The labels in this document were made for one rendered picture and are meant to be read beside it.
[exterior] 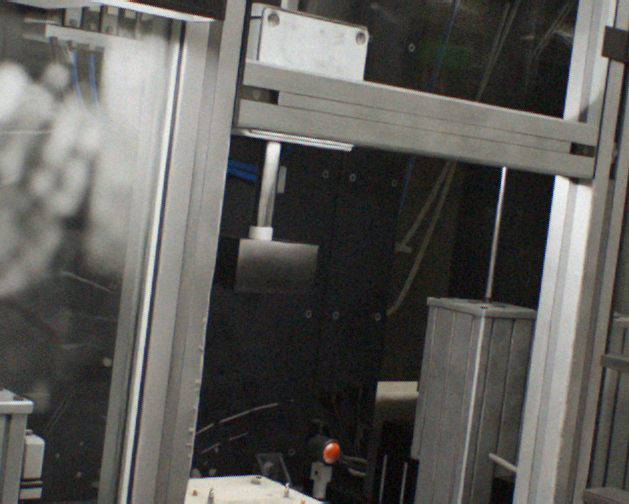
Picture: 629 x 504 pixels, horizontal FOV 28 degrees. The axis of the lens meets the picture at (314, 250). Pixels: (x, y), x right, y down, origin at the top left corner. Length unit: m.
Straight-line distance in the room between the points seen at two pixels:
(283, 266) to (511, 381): 0.31
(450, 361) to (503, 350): 0.05
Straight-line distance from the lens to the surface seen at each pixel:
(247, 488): 1.18
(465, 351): 1.28
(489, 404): 1.29
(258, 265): 1.09
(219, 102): 0.84
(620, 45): 1.12
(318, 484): 1.22
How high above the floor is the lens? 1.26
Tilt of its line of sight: 3 degrees down
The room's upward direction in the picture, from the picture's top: 7 degrees clockwise
